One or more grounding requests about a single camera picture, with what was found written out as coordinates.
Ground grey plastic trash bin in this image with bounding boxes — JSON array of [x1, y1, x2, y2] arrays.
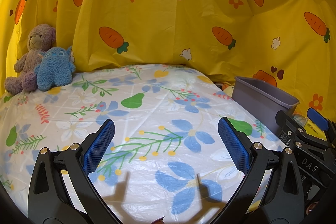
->
[[232, 76, 299, 135]]

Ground yellow carrot print curtain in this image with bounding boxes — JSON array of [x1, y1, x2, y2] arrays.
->
[[1, 0, 335, 119]]

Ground floral bed sheet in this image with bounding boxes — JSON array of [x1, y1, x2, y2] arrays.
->
[[1, 65, 283, 223]]

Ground blue plush monster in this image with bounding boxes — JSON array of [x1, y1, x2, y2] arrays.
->
[[34, 46, 76, 92]]

